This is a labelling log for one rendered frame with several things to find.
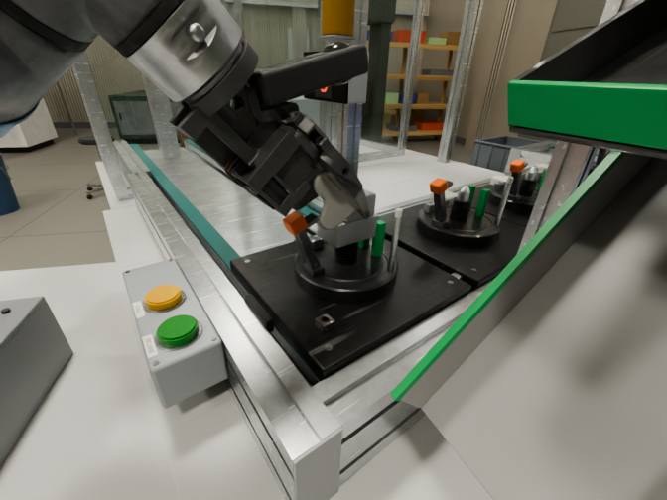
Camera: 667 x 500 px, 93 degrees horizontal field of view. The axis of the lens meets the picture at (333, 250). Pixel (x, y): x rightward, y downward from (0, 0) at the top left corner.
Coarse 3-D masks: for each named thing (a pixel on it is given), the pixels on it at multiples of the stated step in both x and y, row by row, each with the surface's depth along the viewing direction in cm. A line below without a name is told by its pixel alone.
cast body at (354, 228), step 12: (372, 192) 38; (372, 204) 38; (360, 216) 38; (372, 216) 40; (336, 228) 37; (348, 228) 38; (360, 228) 39; (372, 228) 40; (336, 240) 38; (348, 240) 39; (360, 240) 40
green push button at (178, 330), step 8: (168, 320) 34; (176, 320) 34; (184, 320) 34; (192, 320) 34; (160, 328) 33; (168, 328) 33; (176, 328) 33; (184, 328) 33; (192, 328) 33; (160, 336) 32; (168, 336) 32; (176, 336) 32; (184, 336) 32; (192, 336) 33; (168, 344) 32; (176, 344) 32
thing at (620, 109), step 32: (640, 0) 16; (608, 32) 15; (640, 32) 16; (544, 64) 14; (576, 64) 15; (608, 64) 16; (640, 64) 15; (512, 96) 14; (544, 96) 13; (576, 96) 12; (608, 96) 11; (640, 96) 11; (512, 128) 15; (544, 128) 14; (576, 128) 13; (608, 128) 12; (640, 128) 11
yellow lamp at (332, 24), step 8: (328, 0) 45; (336, 0) 45; (344, 0) 45; (352, 0) 46; (328, 8) 46; (336, 8) 45; (344, 8) 46; (352, 8) 46; (328, 16) 46; (336, 16) 46; (344, 16) 46; (352, 16) 47; (328, 24) 47; (336, 24) 46; (344, 24) 47; (352, 24) 48; (328, 32) 47; (336, 32) 47; (344, 32) 47; (352, 32) 48
